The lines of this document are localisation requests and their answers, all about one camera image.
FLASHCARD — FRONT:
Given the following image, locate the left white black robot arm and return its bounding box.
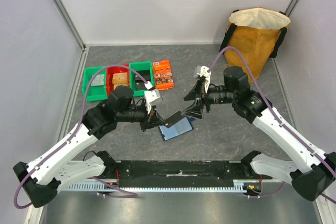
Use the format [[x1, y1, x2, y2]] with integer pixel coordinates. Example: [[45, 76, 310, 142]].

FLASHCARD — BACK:
[[13, 86, 165, 208]]

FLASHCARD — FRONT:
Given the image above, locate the right green bin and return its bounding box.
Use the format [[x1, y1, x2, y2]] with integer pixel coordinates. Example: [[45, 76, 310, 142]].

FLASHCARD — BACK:
[[129, 61, 155, 97]]

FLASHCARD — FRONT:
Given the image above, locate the blue card holder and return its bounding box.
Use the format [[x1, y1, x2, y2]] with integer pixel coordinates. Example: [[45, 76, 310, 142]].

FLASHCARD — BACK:
[[158, 117, 195, 142]]

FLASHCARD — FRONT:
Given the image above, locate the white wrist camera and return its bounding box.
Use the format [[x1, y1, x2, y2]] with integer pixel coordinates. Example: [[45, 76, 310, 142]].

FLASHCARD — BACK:
[[144, 81, 162, 114], [195, 66, 211, 93]]

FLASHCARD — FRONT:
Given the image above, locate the yellow tote bag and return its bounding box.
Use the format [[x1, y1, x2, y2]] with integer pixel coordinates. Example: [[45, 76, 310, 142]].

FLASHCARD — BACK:
[[220, 7, 291, 79]]

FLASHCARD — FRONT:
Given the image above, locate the orange blister pack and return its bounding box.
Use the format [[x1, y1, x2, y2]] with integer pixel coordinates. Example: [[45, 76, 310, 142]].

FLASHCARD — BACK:
[[152, 60, 174, 90]]

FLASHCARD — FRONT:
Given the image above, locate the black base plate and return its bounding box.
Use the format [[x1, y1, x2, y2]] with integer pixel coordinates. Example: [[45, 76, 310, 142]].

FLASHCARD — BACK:
[[104, 161, 261, 180]]

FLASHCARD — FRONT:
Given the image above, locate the lower gold card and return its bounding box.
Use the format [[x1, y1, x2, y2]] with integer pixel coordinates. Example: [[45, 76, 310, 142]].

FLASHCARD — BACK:
[[114, 84, 129, 91]]

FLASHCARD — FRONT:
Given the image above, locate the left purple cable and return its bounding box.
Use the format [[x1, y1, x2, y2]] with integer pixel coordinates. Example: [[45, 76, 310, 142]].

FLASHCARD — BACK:
[[13, 64, 154, 209]]

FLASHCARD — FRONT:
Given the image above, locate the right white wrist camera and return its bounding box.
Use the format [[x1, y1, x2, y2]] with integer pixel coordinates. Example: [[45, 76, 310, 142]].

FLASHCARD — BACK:
[[195, 66, 211, 93]]

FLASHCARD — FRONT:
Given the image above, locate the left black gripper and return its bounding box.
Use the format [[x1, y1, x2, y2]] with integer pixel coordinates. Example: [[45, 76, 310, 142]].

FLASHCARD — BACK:
[[117, 102, 165, 132]]

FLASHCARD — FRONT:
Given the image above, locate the aluminium frame rail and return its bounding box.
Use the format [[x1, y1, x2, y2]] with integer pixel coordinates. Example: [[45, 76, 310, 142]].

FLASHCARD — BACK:
[[64, 175, 274, 195]]

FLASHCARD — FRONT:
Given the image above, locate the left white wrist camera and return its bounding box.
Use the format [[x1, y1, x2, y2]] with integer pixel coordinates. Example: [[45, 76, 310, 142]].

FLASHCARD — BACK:
[[144, 81, 162, 114]]

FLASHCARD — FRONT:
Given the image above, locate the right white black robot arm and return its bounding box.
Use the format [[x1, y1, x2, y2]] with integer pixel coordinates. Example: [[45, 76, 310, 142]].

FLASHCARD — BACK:
[[182, 66, 335, 201]]

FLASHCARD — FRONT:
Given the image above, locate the red bin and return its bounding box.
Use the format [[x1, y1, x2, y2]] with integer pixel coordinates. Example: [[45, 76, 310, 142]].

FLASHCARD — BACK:
[[106, 67, 130, 96]]

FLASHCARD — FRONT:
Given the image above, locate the silver card in bin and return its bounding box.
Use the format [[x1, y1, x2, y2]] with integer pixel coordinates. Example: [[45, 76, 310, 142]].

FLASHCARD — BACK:
[[91, 74, 105, 87]]

